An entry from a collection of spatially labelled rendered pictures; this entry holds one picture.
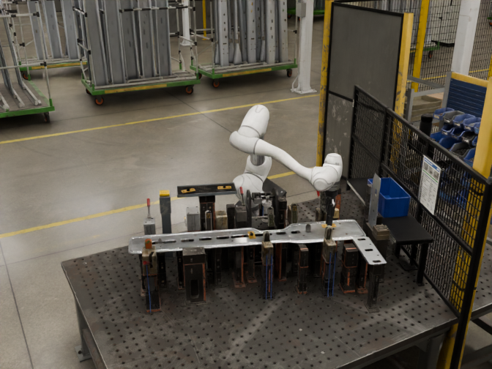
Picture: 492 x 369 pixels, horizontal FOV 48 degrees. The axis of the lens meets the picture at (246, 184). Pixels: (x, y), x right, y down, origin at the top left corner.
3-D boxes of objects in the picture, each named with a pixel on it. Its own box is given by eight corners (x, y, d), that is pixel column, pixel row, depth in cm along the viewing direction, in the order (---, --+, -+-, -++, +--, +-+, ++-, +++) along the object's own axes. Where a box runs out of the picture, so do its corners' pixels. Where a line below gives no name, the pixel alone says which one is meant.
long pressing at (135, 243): (127, 258, 303) (127, 255, 302) (129, 237, 323) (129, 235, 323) (367, 238, 322) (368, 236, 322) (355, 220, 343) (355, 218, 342)
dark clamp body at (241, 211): (234, 268, 346) (233, 214, 331) (231, 257, 358) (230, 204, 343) (251, 266, 348) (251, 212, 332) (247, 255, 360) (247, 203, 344)
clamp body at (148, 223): (145, 277, 337) (140, 225, 322) (145, 267, 347) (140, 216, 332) (161, 276, 338) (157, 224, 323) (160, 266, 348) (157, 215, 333)
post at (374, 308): (369, 312, 305) (374, 269, 293) (362, 301, 314) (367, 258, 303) (380, 312, 305) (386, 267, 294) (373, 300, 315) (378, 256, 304)
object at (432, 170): (433, 217, 312) (441, 167, 300) (416, 200, 333) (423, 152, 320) (437, 217, 313) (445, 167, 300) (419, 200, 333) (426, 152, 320)
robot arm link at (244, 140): (252, 148, 321) (261, 129, 326) (224, 140, 327) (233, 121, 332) (255, 159, 333) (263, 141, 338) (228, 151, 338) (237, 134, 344)
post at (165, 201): (162, 259, 355) (158, 198, 337) (162, 253, 362) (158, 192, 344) (174, 258, 356) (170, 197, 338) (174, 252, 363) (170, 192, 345)
